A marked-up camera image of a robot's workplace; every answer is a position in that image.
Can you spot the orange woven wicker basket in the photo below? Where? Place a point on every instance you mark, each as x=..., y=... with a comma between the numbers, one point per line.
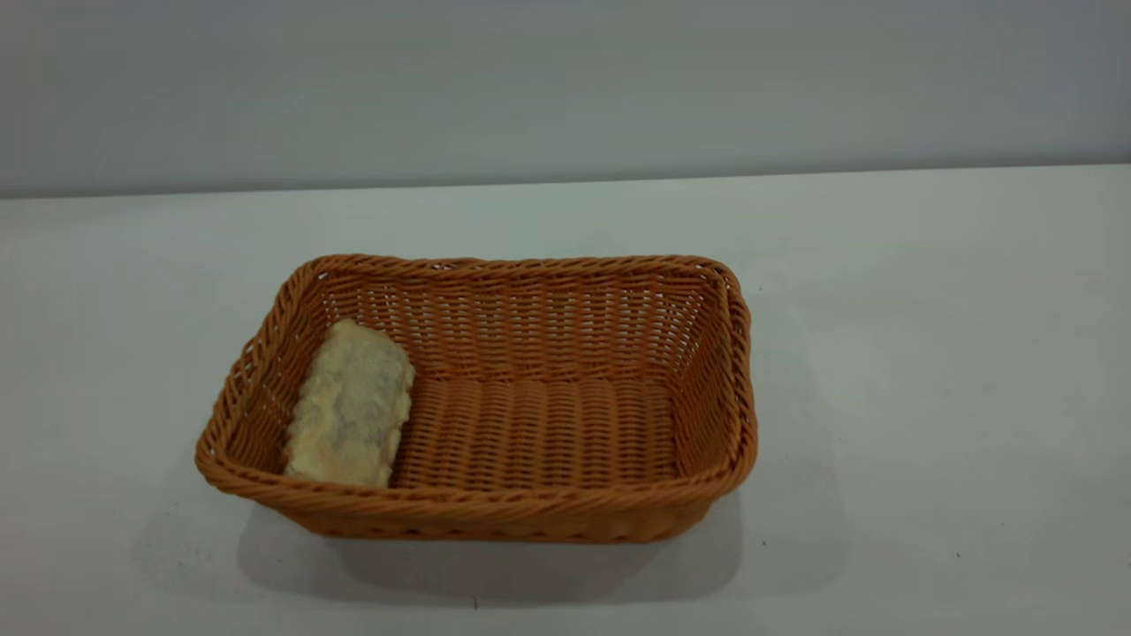
x=530, y=424

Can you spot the oblong bread roll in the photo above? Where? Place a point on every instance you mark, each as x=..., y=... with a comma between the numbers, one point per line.
x=349, y=406

